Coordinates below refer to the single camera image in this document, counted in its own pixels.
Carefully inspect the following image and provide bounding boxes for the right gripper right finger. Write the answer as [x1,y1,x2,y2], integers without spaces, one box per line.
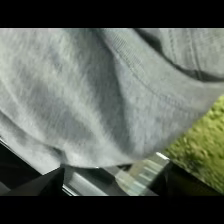
[155,161,224,197]

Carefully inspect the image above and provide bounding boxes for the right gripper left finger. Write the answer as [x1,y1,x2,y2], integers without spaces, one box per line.
[5,165,66,197]

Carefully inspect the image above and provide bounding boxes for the grey sweatshirt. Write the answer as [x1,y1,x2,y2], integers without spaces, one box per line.
[0,27,224,175]

